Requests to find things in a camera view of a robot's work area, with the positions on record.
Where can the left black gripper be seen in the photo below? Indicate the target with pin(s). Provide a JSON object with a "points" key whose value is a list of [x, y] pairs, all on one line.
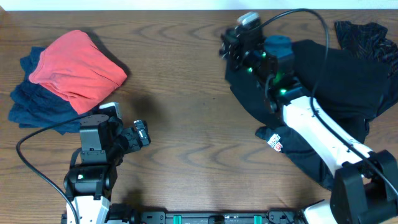
{"points": [[132, 138]]}

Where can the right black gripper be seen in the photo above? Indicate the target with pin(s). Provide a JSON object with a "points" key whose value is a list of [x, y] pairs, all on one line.
{"points": [[236, 53]]}

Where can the plain black t-shirt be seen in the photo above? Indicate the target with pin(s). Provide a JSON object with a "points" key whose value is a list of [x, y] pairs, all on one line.
{"points": [[349, 88]]}

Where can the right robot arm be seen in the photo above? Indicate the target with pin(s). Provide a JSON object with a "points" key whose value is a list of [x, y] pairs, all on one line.
{"points": [[262, 76]]}

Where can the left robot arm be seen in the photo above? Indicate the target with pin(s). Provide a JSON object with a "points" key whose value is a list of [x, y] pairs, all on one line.
{"points": [[93, 170]]}

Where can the folded red garment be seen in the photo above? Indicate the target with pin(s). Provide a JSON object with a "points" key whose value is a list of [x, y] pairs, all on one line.
{"points": [[73, 68]]}

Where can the folded navy blue garment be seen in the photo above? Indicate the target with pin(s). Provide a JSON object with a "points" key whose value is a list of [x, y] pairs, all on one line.
{"points": [[35, 106]]}

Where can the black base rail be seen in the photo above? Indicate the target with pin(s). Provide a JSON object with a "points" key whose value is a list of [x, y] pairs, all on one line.
{"points": [[214, 217]]}

